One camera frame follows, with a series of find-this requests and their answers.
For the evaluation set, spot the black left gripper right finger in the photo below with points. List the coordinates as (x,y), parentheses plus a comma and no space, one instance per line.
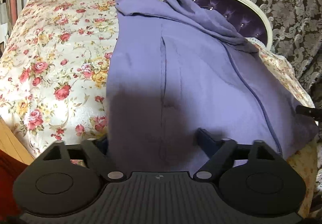
(219,152)

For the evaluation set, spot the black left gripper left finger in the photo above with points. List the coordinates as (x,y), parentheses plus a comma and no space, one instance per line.
(98,159)

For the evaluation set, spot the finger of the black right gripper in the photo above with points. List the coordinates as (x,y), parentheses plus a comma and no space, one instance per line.
(314,113)

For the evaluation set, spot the lavender zip hooded jacket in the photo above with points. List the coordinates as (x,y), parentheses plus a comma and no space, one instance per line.
(177,67)

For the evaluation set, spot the red garment at edge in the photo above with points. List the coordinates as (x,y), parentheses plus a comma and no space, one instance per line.
(10,170)

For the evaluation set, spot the floral quilted bedspread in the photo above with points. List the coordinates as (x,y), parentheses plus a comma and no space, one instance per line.
(54,73)

